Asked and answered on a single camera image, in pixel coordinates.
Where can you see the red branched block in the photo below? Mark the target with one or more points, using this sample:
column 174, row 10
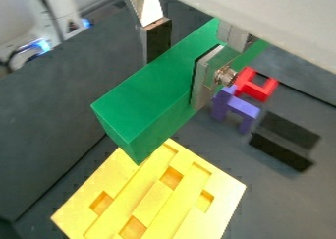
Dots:
column 245, row 86

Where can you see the purple branched block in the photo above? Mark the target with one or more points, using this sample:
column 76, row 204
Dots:
column 224, row 102

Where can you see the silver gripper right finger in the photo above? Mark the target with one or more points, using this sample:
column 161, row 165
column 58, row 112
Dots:
column 213, row 69

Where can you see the green rectangular bar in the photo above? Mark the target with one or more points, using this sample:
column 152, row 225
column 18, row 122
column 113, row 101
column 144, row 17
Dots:
column 146, row 107

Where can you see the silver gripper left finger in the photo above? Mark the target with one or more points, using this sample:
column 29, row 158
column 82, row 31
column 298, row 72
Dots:
column 153, row 27

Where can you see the black angle bracket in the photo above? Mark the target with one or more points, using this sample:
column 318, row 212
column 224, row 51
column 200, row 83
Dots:
column 284, row 141

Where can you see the yellow slotted board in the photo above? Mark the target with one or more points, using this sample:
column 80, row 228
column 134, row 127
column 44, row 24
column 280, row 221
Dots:
column 172, row 197

